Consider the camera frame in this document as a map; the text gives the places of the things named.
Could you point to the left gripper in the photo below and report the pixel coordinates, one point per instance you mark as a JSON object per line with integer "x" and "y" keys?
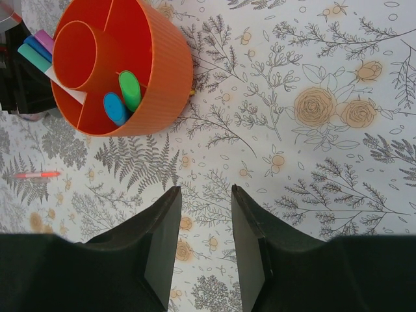
{"x": 24, "y": 88}

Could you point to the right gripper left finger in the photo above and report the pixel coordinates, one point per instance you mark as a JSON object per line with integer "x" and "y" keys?
{"x": 127, "y": 268}

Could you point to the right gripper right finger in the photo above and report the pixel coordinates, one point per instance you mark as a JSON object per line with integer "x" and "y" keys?
{"x": 282, "y": 269}

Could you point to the teal capped white marker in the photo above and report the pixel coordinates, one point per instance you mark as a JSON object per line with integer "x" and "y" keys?
{"x": 34, "y": 57}

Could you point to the blue capped white marker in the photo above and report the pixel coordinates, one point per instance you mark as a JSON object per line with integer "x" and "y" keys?
{"x": 38, "y": 47}

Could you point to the pink capped white marker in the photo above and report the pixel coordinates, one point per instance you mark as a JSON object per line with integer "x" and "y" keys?
{"x": 45, "y": 40}

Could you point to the orange round organizer container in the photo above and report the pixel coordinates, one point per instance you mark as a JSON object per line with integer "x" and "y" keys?
{"x": 95, "y": 41}

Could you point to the orange pen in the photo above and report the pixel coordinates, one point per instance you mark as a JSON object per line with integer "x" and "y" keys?
{"x": 32, "y": 175}

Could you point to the blue black highlighter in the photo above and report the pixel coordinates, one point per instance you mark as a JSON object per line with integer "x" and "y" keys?
{"x": 115, "y": 109}

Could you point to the green black highlighter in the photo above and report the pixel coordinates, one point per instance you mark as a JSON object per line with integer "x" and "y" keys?
{"x": 131, "y": 91}

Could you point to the floral table mat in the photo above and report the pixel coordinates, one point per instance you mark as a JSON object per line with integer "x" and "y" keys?
{"x": 308, "y": 106}

